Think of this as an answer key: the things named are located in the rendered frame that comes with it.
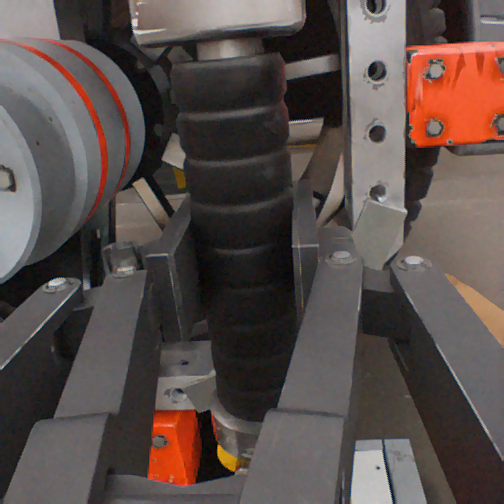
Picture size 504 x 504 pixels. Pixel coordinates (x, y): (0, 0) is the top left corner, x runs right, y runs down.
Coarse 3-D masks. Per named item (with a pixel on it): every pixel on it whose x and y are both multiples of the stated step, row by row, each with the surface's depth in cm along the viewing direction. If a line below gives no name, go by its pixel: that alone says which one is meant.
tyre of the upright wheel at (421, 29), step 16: (368, 0) 40; (416, 0) 39; (432, 0) 39; (416, 16) 40; (432, 16) 40; (416, 32) 40; (432, 32) 40; (416, 160) 45; (432, 160) 45; (416, 176) 45; (432, 176) 46; (416, 192) 46; (416, 208) 47; (208, 336) 54
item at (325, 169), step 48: (96, 0) 43; (336, 0) 40; (96, 48) 48; (144, 48) 44; (336, 48) 45; (144, 96) 50; (336, 96) 52; (144, 144) 52; (336, 144) 49; (144, 192) 50; (336, 192) 47; (96, 240) 54; (0, 288) 55; (192, 336) 54
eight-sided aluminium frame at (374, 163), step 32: (352, 0) 32; (384, 0) 33; (352, 32) 33; (384, 32) 33; (352, 64) 34; (384, 64) 34; (352, 96) 35; (384, 96) 35; (352, 128) 36; (384, 128) 37; (352, 160) 37; (384, 160) 37; (352, 192) 38; (384, 192) 39; (352, 224) 39; (384, 224) 38; (384, 256) 39; (0, 320) 51; (192, 352) 50; (160, 384) 46; (192, 384) 46
